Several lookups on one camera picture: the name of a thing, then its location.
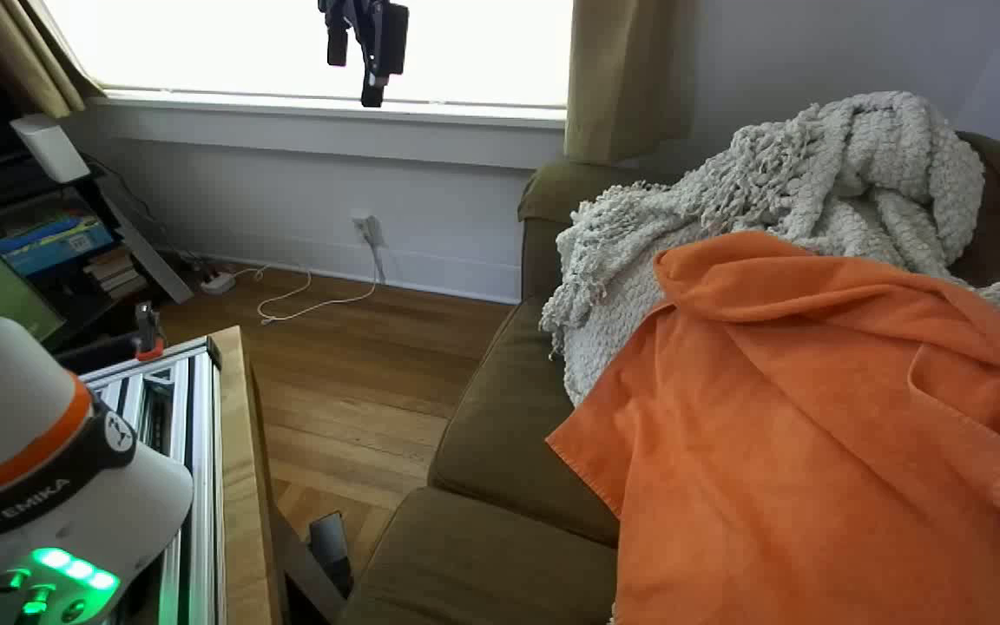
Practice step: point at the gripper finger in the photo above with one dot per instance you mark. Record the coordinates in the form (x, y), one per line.
(373, 69)
(338, 43)

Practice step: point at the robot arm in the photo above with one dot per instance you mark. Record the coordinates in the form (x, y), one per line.
(23, 451)

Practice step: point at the olive green sofa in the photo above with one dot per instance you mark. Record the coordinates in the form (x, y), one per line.
(500, 434)

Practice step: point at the orange towel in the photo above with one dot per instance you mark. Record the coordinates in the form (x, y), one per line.
(812, 434)

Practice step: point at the window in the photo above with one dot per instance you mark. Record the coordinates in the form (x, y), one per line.
(248, 43)

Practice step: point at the beige curtain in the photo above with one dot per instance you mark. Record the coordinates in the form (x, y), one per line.
(621, 78)
(23, 52)

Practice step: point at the white power strip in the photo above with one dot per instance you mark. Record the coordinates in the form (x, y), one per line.
(218, 282)

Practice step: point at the grey leaning board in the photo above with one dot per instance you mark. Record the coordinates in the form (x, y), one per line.
(148, 247)

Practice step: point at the white box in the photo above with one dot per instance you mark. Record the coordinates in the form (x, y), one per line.
(50, 148)

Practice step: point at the stack of books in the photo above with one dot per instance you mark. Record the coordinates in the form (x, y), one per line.
(114, 273)

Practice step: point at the black and orange clamp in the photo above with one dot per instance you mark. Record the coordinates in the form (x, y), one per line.
(148, 334)

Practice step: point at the blue box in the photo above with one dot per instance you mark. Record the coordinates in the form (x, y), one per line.
(53, 245)

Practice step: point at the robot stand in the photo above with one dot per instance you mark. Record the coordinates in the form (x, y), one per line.
(205, 451)

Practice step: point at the white knit blanket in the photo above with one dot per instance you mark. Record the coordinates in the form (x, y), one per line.
(847, 174)

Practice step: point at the wall socket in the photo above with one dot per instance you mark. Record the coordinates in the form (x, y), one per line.
(362, 222)

